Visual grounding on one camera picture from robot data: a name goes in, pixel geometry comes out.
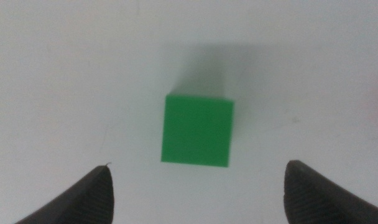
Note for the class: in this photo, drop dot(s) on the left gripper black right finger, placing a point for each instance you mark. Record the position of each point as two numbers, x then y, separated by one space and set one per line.
313 199

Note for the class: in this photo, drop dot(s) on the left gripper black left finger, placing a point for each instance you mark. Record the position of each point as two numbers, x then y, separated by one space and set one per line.
86 199

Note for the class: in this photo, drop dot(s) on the green cube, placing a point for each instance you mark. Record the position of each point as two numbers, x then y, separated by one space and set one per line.
196 130

